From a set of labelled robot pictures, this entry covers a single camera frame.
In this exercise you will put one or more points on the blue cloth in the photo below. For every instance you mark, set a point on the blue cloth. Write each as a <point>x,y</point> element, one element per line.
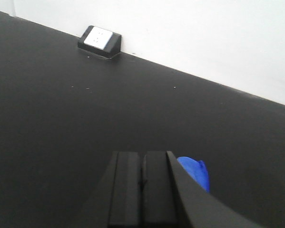
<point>197,171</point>

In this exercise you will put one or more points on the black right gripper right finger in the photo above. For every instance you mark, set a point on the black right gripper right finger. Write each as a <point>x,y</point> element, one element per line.
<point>172,199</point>

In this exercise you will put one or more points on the black benchtop power socket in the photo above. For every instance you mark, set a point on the black benchtop power socket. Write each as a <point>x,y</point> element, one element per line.
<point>101,42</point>

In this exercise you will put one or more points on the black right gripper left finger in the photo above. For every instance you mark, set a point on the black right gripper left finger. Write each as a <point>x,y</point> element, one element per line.
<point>116,200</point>

